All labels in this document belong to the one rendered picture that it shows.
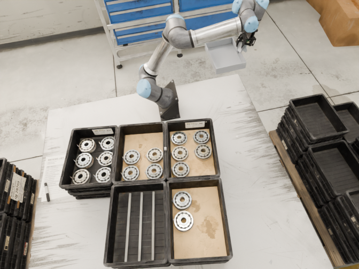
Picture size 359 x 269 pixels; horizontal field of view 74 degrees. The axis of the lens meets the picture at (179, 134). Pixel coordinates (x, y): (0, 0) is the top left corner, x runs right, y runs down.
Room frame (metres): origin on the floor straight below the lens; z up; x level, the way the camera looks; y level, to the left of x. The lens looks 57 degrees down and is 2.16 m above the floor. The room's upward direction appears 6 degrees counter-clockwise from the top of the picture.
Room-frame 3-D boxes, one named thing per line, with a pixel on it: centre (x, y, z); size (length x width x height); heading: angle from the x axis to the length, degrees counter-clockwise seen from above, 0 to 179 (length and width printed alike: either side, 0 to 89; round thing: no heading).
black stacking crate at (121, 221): (0.32, 0.26, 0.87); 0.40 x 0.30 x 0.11; 177
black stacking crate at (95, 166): (0.73, 0.54, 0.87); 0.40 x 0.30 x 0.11; 177
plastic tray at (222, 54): (1.30, -0.36, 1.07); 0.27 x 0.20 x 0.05; 7
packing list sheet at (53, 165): (0.73, 0.85, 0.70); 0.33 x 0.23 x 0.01; 6
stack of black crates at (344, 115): (1.10, -1.50, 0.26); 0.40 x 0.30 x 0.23; 6
